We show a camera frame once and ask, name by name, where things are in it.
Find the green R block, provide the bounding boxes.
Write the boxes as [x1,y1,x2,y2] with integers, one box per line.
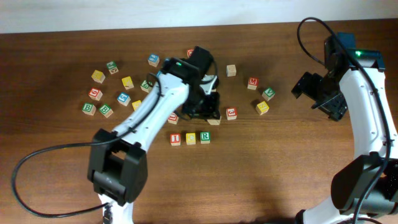
[200,132,211,144]

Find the yellow C block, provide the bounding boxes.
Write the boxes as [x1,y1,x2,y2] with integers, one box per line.
[185,133,196,145]

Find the red I block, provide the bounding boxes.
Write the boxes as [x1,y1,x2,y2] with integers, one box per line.
[170,133,181,146]

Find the red A block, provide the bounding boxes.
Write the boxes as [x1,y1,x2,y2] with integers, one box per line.
[207,116,222,126]

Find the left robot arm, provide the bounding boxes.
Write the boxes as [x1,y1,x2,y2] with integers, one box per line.
[88,46,221,223]

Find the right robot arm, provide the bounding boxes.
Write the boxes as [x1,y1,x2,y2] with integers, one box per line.
[292,32,397,223]

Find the red U block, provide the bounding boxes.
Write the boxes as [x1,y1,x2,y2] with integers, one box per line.
[167,113,179,124]

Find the red 3 block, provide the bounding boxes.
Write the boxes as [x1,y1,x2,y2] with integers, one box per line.
[226,108,238,120]

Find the plain wooden block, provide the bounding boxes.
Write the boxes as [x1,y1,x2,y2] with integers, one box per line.
[226,65,236,77]

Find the red C block top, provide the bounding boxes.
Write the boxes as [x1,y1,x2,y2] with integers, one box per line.
[187,49,193,57]

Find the red M block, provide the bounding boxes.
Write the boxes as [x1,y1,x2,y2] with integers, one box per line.
[248,77,259,90]

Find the green Z block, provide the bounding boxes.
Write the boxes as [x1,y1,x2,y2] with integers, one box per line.
[141,80,153,93]

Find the yellow S block right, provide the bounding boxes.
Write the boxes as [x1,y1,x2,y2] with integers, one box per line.
[256,101,269,115]

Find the yellow s block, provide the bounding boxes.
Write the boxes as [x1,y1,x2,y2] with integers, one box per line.
[256,101,269,115]
[132,100,142,111]

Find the blue block top left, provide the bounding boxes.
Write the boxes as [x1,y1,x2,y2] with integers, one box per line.
[147,54,160,67]

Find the yellow S block left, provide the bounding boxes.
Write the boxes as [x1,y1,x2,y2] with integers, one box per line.
[132,100,142,111]

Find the green V block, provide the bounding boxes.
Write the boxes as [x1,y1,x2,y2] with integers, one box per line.
[262,87,275,101]

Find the yellow block upper left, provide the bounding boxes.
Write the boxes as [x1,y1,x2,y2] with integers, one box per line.
[122,76,134,90]

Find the blue 5 block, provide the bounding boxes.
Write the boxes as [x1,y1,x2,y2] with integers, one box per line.
[117,92,131,106]

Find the green B block right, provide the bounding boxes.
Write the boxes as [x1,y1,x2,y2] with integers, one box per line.
[98,104,113,118]

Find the green b block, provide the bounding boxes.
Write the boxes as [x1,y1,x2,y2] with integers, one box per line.
[98,104,113,118]
[81,103,96,116]

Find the green J block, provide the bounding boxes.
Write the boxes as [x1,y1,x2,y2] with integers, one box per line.
[106,61,119,74]

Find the yellow block far left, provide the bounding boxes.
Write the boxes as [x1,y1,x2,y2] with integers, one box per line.
[91,70,106,83]

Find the red 9 block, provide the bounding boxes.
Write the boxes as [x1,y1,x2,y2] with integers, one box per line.
[88,88,103,101]

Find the green B block left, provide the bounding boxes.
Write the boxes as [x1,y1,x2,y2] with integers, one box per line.
[81,103,96,116]

